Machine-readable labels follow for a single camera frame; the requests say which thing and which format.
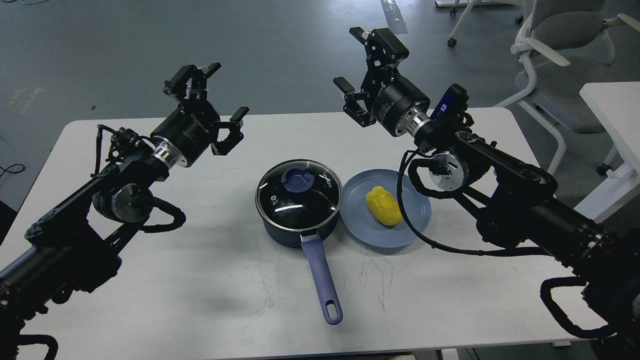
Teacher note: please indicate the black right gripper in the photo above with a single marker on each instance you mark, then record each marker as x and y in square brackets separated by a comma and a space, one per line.
[384, 52]

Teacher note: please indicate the white side table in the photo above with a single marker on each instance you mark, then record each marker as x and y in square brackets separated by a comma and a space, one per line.
[617, 107]

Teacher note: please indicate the blue plate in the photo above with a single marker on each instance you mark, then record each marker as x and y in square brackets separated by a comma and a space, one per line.
[416, 210]

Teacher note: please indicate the yellow potato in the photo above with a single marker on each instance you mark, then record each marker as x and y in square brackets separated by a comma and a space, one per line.
[383, 206]

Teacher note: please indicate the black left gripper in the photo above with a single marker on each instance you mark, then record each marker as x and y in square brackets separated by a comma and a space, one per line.
[188, 132]

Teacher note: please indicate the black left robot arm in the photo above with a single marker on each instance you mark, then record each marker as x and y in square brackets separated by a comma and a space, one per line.
[76, 245]

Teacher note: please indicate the glass pot lid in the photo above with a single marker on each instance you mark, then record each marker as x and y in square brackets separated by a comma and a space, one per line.
[299, 195]

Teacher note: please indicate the dark blue saucepan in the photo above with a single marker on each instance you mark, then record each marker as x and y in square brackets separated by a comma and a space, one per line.
[311, 242]

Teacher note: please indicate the grey office chair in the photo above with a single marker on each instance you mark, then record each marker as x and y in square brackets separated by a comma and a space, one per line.
[550, 82]

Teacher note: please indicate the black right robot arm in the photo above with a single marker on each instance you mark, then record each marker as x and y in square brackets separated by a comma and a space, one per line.
[512, 201]

